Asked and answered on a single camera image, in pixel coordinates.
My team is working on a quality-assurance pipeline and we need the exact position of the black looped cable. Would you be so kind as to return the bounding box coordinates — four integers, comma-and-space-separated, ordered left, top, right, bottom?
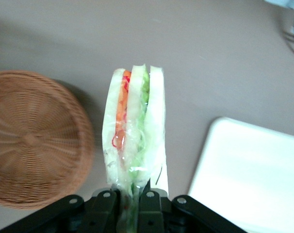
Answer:
279, 14, 294, 60

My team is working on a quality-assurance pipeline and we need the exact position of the round brown wicker basket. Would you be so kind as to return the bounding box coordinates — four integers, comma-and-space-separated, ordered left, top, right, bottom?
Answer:
0, 70, 95, 211

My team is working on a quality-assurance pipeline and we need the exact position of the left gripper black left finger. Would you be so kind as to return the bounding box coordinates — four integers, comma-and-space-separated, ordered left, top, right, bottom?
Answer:
0, 189, 123, 233

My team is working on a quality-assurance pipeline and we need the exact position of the triangle sandwich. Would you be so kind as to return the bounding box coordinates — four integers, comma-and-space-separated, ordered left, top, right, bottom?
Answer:
101, 63, 170, 233

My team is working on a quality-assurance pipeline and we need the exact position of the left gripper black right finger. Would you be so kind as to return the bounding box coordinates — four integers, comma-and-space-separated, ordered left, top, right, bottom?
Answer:
136, 179, 247, 233

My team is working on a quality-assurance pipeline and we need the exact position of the beige rectangular tray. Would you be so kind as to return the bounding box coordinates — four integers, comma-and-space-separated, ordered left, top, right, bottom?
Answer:
187, 116, 294, 233

